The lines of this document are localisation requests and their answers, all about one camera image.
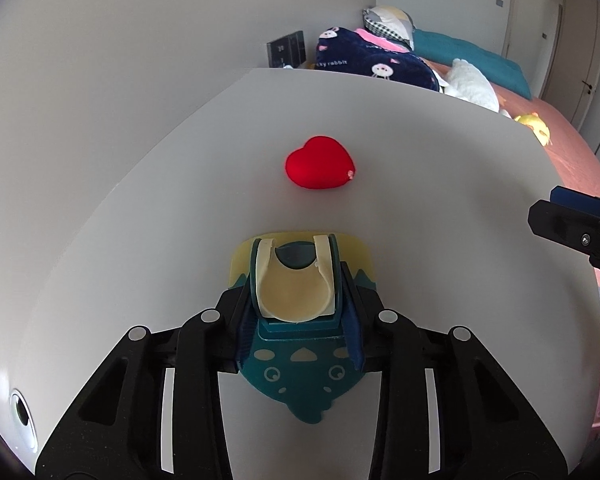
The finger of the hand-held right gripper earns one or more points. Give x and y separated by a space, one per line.
585 205
565 225

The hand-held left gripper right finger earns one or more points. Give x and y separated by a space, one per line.
352 330

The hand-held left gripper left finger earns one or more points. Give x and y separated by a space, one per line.
245 332

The teal whale-shaped holder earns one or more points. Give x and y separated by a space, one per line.
300 380

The red heart-shaped toy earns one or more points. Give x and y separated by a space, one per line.
317 162

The bed with pink sheet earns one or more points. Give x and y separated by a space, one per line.
570 160

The yellow chick plush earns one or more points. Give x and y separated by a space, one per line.
532 127

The white door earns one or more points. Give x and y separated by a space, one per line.
580 45

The white goose plush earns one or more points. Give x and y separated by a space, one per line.
472 85

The teal pillow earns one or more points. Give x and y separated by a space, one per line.
470 57

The navy printed blanket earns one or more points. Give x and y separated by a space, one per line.
370 62

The pink cloth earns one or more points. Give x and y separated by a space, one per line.
380 40

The patchwork pillow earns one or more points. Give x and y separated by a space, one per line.
387 17

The black wall panel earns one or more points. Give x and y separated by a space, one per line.
286 49

